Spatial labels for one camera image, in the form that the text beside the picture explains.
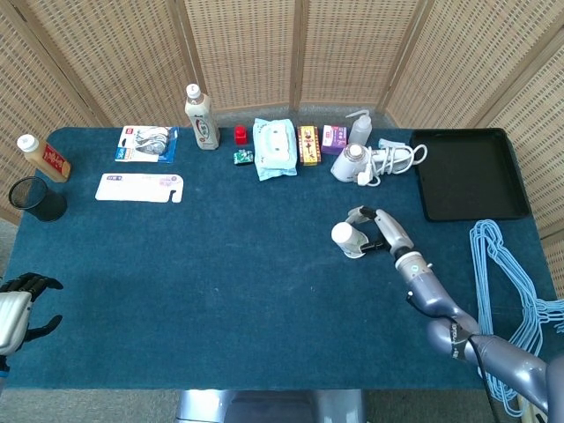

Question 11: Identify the dark blue carpeted table top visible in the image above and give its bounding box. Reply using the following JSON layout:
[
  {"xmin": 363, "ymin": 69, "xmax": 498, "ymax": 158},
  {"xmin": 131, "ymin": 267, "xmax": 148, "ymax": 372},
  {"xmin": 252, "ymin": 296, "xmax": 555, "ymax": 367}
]
[{"xmin": 0, "ymin": 126, "xmax": 559, "ymax": 391}]

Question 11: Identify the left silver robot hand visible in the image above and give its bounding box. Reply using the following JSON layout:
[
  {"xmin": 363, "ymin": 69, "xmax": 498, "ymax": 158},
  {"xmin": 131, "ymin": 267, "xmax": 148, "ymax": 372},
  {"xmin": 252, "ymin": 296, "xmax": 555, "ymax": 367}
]
[{"xmin": 0, "ymin": 271, "xmax": 64, "ymax": 358}]

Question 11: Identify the white paper cup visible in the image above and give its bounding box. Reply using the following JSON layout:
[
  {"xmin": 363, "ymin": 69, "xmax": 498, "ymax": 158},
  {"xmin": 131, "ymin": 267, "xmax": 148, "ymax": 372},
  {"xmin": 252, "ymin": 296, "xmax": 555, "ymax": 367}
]
[{"xmin": 330, "ymin": 222, "xmax": 371, "ymax": 260}]

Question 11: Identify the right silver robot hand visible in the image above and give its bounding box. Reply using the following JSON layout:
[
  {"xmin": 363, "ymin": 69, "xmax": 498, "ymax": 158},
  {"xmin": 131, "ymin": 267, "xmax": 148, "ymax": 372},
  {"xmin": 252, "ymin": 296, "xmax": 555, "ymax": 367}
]
[{"xmin": 345, "ymin": 205, "xmax": 415, "ymax": 259}]

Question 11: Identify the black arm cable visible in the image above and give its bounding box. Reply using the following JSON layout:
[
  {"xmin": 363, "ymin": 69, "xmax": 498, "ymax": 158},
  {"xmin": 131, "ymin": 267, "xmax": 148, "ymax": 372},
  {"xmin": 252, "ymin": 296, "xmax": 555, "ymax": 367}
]
[{"xmin": 469, "ymin": 337, "xmax": 506, "ymax": 423}]

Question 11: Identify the blue-grey robot torso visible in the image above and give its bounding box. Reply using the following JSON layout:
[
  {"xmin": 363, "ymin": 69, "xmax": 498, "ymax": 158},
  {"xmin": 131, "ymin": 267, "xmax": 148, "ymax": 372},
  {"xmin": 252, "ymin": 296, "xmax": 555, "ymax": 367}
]
[{"xmin": 175, "ymin": 389, "xmax": 367, "ymax": 423}]

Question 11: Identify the black plastic tray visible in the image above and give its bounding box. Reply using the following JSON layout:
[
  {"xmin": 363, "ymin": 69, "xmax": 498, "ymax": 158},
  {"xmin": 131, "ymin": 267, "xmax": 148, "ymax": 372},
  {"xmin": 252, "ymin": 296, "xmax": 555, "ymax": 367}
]
[{"xmin": 409, "ymin": 127, "xmax": 532, "ymax": 223}]

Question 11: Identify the blue wire hanger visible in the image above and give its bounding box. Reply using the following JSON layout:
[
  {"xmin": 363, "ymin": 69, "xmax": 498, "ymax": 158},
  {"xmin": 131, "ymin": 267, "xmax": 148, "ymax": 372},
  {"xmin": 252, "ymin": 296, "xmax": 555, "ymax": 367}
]
[
  {"xmin": 469, "ymin": 219, "xmax": 545, "ymax": 418},
  {"xmin": 497, "ymin": 298, "xmax": 564, "ymax": 358}
]

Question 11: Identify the white hair dryer cable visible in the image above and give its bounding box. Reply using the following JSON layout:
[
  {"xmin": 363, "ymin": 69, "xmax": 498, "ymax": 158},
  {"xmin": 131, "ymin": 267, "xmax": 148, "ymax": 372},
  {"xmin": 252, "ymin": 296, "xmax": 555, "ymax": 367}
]
[{"xmin": 356, "ymin": 143, "xmax": 428, "ymax": 188}]

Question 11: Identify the black velcro strap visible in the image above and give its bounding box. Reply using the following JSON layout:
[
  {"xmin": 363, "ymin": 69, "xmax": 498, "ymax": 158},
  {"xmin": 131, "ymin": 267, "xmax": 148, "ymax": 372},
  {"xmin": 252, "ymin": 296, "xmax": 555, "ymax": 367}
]
[{"xmin": 451, "ymin": 325, "xmax": 475, "ymax": 360}]

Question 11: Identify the clear squeeze wash bottle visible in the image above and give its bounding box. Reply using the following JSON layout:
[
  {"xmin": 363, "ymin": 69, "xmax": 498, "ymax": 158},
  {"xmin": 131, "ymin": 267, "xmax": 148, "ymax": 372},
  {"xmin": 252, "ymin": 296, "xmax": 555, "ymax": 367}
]
[{"xmin": 345, "ymin": 109, "xmax": 375, "ymax": 146}]

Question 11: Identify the light blue wet wipes pack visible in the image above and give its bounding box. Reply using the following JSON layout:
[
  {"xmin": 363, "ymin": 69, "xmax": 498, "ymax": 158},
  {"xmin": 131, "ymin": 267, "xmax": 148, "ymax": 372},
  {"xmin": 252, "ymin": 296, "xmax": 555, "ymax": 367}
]
[{"xmin": 252, "ymin": 117, "xmax": 299, "ymax": 182}]

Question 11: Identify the woven bamboo folding screen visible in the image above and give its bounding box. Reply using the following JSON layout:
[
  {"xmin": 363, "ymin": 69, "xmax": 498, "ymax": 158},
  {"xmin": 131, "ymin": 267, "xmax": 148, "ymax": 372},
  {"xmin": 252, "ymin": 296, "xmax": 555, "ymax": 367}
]
[{"xmin": 0, "ymin": 0, "xmax": 564, "ymax": 274}]

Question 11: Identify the white hair dryer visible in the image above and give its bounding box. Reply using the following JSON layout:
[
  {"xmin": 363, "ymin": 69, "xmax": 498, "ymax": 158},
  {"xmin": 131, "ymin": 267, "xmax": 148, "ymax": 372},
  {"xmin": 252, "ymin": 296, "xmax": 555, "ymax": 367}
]
[{"xmin": 330, "ymin": 138, "xmax": 418, "ymax": 182}]

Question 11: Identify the brown bottle red label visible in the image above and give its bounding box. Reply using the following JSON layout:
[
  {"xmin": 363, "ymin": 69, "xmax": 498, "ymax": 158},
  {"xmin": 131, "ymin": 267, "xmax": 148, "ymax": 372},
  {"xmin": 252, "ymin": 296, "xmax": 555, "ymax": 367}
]
[{"xmin": 16, "ymin": 134, "xmax": 71, "ymax": 183}]

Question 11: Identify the purple white carton box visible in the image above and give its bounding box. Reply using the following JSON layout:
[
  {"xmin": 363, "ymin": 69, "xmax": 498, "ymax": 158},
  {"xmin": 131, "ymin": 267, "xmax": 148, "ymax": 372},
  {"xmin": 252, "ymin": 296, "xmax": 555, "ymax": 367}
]
[{"xmin": 320, "ymin": 124, "xmax": 348, "ymax": 155}]

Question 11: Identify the yellow red carton box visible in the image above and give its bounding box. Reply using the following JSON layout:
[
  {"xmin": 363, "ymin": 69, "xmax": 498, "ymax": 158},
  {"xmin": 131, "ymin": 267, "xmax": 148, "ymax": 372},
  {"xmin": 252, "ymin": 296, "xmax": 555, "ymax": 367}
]
[{"xmin": 297, "ymin": 124, "xmax": 321, "ymax": 167}]

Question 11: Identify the milk tea bottle white cap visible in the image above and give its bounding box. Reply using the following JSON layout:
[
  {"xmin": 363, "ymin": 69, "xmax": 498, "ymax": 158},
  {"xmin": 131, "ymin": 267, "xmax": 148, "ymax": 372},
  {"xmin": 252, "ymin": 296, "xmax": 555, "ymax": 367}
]
[{"xmin": 183, "ymin": 83, "xmax": 221, "ymax": 152}]

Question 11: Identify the white flat card package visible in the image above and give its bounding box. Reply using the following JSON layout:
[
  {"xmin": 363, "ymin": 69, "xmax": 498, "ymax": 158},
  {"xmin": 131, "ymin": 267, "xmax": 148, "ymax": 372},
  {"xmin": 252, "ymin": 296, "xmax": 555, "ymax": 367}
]
[{"xmin": 94, "ymin": 172, "xmax": 185, "ymax": 204}]

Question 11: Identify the black mesh pen cup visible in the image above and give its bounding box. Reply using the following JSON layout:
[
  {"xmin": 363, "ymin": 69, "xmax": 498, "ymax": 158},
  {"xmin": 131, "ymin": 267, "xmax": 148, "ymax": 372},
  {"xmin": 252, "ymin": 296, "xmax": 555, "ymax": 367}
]
[{"xmin": 8, "ymin": 175, "xmax": 69, "ymax": 223}]

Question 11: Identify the tape rolls blister pack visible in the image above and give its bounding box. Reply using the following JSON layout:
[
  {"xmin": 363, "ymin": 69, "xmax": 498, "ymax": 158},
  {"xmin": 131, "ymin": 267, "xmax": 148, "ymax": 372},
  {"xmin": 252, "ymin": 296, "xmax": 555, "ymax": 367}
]
[{"xmin": 115, "ymin": 125, "xmax": 181, "ymax": 164}]

